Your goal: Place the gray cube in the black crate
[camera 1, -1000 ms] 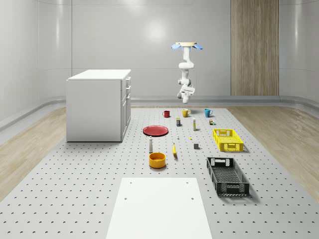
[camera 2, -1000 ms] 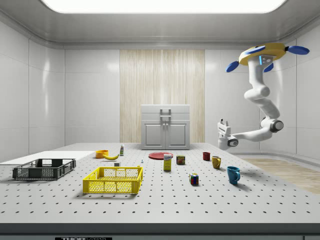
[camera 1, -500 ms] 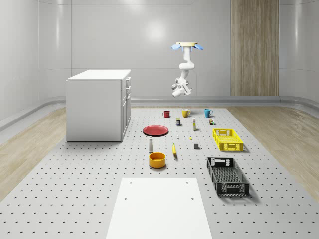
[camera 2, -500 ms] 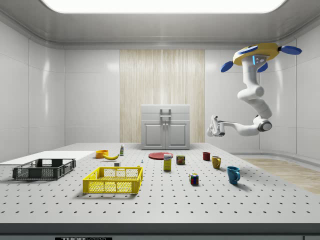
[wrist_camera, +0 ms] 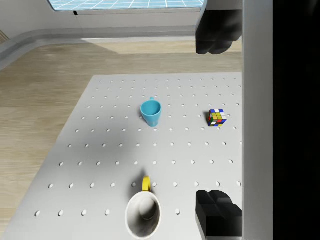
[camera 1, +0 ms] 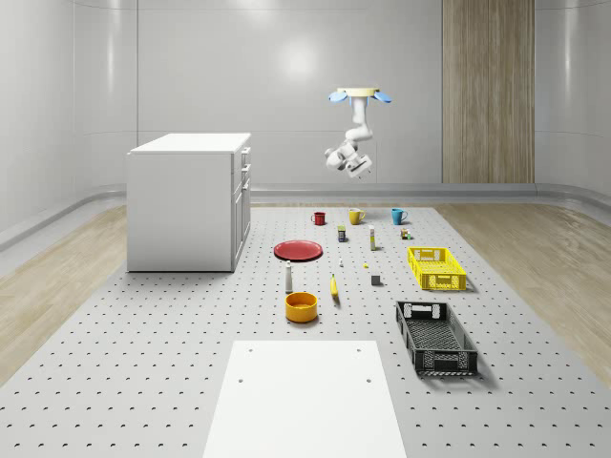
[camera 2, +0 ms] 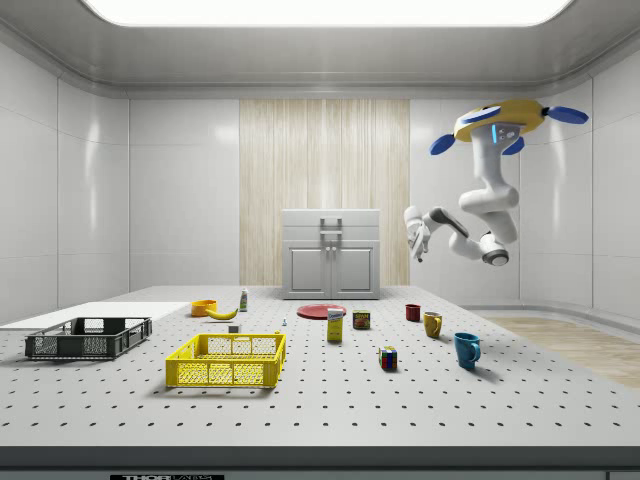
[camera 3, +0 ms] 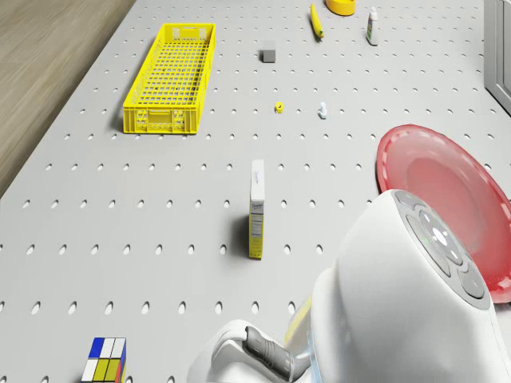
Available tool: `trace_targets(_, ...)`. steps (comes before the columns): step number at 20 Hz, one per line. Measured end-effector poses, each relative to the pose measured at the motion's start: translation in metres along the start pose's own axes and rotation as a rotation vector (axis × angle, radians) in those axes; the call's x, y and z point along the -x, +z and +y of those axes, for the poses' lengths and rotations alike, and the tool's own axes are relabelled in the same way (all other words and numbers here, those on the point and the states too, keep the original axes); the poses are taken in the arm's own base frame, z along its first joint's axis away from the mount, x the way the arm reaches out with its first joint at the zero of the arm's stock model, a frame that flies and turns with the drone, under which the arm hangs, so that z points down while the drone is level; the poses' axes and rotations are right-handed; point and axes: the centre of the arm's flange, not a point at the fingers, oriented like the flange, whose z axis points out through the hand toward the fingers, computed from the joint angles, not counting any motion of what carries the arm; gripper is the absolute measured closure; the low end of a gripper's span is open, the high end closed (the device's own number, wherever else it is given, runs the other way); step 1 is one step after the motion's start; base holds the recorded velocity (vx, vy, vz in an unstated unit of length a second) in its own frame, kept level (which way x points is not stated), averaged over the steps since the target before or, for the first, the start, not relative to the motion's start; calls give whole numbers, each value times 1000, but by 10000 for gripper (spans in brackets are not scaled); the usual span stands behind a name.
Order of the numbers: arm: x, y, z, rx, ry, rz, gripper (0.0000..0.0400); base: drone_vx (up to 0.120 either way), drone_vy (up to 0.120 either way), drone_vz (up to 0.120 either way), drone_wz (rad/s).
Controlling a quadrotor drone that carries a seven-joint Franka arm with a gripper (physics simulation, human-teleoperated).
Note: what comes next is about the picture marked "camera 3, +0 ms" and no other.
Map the red plate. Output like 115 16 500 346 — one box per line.
375 124 511 306

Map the puzzle cube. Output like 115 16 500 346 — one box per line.
80 337 129 383

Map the banana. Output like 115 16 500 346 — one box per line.
310 3 325 41

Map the yellow basket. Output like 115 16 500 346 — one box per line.
122 22 217 136

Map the small white bottle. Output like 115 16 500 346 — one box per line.
365 6 380 47

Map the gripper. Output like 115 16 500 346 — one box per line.
187 318 311 383

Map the yellow flat-sided can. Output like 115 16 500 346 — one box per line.
248 159 267 261

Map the yellow bowl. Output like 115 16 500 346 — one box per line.
324 0 358 18

